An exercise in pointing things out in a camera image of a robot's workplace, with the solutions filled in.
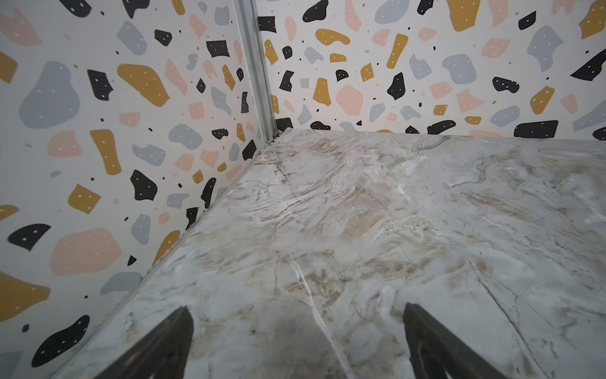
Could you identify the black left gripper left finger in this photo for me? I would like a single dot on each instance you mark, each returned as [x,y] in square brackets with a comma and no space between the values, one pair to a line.
[162,353]

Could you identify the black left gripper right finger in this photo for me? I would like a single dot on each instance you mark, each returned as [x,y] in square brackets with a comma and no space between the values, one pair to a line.
[435,352]

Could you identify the left aluminium corner post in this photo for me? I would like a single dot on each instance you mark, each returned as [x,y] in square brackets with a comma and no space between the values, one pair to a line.
[246,14]

